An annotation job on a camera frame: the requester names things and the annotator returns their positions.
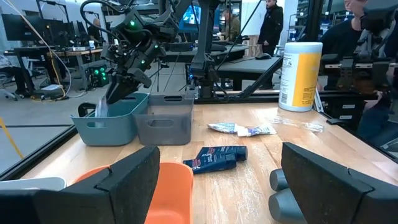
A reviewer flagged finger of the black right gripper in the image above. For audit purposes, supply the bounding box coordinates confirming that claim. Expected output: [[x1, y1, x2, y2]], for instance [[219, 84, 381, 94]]
[[105, 73, 132, 105], [126, 67, 153, 96]]

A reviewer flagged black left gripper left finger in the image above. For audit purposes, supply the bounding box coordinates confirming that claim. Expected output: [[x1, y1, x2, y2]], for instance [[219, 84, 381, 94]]
[[0, 145, 161, 224]]

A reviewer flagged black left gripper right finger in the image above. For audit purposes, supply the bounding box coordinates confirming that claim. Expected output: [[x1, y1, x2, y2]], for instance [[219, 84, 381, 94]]
[[280, 141, 398, 224]]

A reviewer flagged clear plastic packet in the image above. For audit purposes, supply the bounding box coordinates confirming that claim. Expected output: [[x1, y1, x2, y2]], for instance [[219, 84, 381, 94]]
[[94, 95, 109, 129], [269, 116, 292, 126], [301, 122, 325, 133]]

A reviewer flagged white toothpaste tube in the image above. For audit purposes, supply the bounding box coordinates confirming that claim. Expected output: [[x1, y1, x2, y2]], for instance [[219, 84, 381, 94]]
[[236, 124, 277, 138], [207, 122, 241, 135]]

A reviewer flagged computer with green lights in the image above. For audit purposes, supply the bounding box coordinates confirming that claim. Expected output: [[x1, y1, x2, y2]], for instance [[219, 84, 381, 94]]
[[88, 63, 110, 88]]

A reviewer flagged black table clamp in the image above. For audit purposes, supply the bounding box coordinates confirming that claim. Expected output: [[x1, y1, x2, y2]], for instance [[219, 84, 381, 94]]
[[77, 102, 98, 118]]

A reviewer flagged teal plastic bin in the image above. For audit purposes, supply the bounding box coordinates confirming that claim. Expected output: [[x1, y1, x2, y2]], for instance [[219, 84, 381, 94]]
[[70, 92, 150, 147]]

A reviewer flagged person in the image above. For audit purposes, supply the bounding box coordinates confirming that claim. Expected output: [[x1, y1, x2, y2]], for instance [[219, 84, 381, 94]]
[[319, 0, 398, 149], [221, 8, 241, 43], [86, 17, 104, 45], [0, 52, 29, 98], [257, 0, 284, 57]]

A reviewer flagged grey body wash bottle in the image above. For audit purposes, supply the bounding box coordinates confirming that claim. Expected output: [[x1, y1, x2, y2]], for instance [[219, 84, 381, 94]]
[[268, 187, 308, 224], [269, 168, 290, 192]]

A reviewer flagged wooden desk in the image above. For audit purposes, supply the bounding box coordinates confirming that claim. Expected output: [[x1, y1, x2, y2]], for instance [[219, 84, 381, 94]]
[[46, 48, 104, 91]]

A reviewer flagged grey plastic bin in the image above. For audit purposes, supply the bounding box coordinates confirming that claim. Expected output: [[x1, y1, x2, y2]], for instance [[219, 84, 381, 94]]
[[132, 94, 195, 146]]

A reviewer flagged white plastic bin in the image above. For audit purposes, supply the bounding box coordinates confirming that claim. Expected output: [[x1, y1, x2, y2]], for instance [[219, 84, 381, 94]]
[[0, 177, 67, 191]]

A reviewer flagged blue lit screen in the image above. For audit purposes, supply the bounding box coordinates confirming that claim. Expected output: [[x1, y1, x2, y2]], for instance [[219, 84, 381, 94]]
[[181, 4, 202, 26]]

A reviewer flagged orange plastic bin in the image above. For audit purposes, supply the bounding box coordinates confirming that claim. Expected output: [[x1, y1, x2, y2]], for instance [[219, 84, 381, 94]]
[[73, 161, 195, 224]]

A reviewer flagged black equipment box with labels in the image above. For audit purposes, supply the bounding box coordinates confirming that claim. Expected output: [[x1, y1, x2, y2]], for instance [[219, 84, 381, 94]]
[[320, 92, 379, 130]]

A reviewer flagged black work table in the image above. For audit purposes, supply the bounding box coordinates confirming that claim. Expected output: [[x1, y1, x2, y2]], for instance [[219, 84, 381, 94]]
[[216, 55, 284, 91]]

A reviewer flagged black computer monitor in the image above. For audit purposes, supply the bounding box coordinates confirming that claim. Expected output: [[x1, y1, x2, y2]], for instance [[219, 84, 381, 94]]
[[1, 13, 37, 42]]

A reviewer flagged white yellow wipes canister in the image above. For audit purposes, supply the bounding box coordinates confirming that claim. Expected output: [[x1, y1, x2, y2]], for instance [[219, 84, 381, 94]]
[[278, 42, 323, 113]]

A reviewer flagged black grey robot device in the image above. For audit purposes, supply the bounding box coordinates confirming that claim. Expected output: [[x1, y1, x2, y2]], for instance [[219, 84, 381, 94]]
[[356, 0, 398, 63]]

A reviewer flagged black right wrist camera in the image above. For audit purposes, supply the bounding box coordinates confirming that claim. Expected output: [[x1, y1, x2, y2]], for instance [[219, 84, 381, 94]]
[[114, 9, 147, 42]]

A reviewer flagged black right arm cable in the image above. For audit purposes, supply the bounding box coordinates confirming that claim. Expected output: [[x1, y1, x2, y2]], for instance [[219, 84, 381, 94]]
[[79, 0, 133, 43]]

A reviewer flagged black diagonal frame strut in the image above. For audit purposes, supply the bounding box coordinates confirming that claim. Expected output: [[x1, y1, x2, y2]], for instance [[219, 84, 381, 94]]
[[238, 55, 284, 100]]

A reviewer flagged black frame post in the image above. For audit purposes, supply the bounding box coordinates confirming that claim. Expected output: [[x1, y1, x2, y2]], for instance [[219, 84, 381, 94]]
[[306, 0, 325, 44]]

